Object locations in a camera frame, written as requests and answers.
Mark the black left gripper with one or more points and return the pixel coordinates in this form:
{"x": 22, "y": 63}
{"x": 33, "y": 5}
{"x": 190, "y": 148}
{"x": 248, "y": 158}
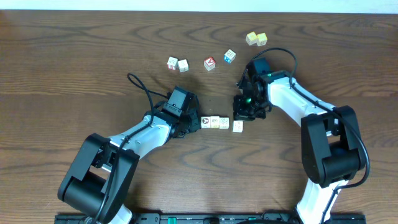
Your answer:
{"x": 193, "y": 121}

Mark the wooden block blue T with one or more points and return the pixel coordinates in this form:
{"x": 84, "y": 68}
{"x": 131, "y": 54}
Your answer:
{"x": 183, "y": 65}

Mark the wooden block red A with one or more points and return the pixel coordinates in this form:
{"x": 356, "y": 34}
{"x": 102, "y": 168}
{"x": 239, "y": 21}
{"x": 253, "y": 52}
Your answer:
{"x": 209, "y": 63}

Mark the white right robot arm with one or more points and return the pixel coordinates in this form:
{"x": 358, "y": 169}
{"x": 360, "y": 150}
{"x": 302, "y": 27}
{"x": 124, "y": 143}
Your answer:
{"x": 334, "y": 156}

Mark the wooden block green edge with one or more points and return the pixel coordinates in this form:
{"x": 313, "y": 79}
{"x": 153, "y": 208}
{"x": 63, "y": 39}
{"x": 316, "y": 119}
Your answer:
{"x": 215, "y": 122}

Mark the wooden block blue X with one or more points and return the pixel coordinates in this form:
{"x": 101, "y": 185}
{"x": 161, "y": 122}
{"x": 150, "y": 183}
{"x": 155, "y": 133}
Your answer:
{"x": 229, "y": 56}

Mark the wooden block red 3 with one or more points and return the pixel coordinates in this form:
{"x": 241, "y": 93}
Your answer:
{"x": 172, "y": 63}

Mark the wooden block letter Y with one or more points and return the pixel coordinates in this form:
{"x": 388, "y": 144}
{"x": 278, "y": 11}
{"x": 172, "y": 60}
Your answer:
{"x": 224, "y": 122}

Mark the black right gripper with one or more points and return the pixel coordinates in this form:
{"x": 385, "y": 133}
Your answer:
{"x": 240, "y": 112}

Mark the yellow wooden block right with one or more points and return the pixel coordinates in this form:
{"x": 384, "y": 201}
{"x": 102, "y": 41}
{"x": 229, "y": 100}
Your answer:
{"x": 261, "y": 39}

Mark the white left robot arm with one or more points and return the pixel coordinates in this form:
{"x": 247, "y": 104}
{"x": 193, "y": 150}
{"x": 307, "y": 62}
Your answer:
{"x": 99, "y": 178}

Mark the yellow wooden block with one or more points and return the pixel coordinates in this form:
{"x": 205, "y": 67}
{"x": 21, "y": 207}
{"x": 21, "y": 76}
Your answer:
{"x": 261, "y": 39}
{"x": 251, "y": 38}

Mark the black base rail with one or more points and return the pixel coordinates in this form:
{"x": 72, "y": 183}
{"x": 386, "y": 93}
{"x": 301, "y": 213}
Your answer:
{"x": 266, "y": 217}

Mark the wooden block green picture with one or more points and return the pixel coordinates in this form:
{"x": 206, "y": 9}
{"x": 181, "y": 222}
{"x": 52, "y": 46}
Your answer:
{"x": 238, "y": 126}

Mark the yellow wooden block left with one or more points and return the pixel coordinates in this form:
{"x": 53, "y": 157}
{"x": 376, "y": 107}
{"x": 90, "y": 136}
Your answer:
{"x": 251, "y": 38}

